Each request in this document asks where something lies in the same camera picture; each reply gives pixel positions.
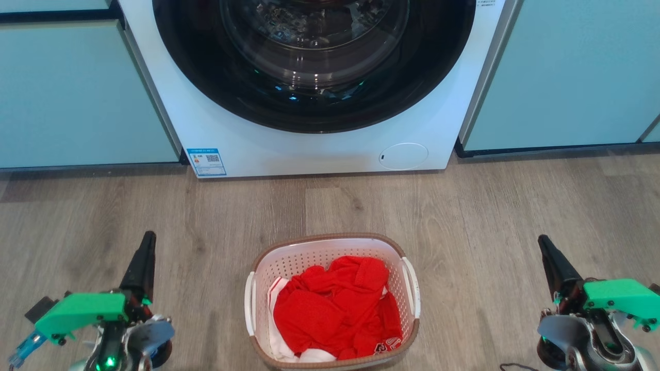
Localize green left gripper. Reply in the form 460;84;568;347
34;231;157;345

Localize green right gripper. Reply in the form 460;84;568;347
537;234;660;332

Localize white perforated laundry basket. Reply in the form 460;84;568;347
244;232;421;370

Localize blue energy label sticker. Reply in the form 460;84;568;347
186;148;227;177

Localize white garment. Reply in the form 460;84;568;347
267;276;337;363

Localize round white filter cover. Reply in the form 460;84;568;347
378;143;430;171

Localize red jersey clothing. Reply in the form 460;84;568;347
273;256;404;361

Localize white front-load washing machine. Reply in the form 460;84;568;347
118;0;518;179

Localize black round washer door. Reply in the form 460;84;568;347
152;0;476;134

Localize blue cable connector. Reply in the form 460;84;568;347
7;330;48;369

